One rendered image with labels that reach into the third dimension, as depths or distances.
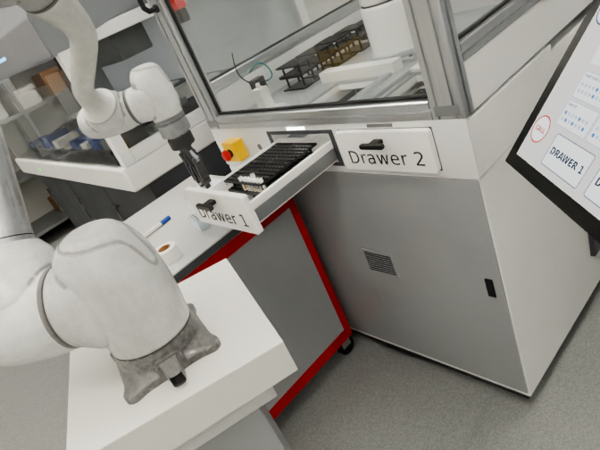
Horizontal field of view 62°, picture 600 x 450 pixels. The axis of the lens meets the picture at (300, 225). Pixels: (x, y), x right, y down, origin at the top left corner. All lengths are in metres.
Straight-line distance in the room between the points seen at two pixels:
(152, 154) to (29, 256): 1.22
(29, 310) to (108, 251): 0.17
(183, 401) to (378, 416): 1.02
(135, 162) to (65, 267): 1.27
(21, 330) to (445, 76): 0.91
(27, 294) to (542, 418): 1.38
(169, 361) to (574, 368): 1.29
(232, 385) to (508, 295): 0.78
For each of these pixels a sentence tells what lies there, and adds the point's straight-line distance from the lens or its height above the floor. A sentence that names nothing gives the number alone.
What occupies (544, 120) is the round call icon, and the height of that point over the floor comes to 1.02.
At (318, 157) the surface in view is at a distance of 1.36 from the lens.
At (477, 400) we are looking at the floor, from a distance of 1.75.
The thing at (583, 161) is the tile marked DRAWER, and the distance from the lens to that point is 0.72.
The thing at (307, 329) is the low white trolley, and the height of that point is 0.26.
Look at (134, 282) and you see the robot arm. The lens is 0.84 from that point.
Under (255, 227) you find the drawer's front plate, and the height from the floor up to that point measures 0.84.
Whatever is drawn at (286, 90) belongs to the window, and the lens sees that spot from 1.45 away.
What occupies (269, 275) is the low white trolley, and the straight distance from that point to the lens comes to 1.61.
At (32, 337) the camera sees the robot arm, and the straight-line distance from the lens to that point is 0.94.
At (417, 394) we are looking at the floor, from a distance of 1.80.
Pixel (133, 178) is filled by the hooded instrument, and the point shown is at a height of 0.86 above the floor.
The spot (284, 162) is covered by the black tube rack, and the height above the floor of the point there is 0.90.
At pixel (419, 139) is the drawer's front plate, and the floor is 0.91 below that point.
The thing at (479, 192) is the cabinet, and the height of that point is 0.76.
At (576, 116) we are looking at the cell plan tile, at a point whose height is 1.04.
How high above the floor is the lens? 1.36
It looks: 27 degrees down
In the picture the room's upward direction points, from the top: 24 degrees counter-clockwise
